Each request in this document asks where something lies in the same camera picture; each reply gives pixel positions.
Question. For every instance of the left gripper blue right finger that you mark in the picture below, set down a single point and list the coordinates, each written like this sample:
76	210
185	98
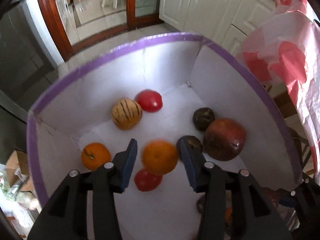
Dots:
190	164

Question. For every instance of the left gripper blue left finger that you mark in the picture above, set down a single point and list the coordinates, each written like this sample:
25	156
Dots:
128	164

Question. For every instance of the red tomato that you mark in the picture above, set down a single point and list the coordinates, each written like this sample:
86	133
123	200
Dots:
146	181
149	100

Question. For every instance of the orange tangerine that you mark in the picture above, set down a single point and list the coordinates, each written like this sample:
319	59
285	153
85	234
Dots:
94	155
159	157

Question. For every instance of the large dark red apple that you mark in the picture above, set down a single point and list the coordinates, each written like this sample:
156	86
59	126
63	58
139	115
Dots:
224	139

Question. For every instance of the white kitchen cabinet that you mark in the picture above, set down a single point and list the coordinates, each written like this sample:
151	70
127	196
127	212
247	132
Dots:
226	22

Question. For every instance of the white purple-rimmed box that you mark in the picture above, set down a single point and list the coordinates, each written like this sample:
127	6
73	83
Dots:
190	72

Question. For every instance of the red white checkered tablecloth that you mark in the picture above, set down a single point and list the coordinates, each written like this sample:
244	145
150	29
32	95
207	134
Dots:
286	48

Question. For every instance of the wooden glass door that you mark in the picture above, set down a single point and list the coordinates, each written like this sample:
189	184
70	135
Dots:
75	25

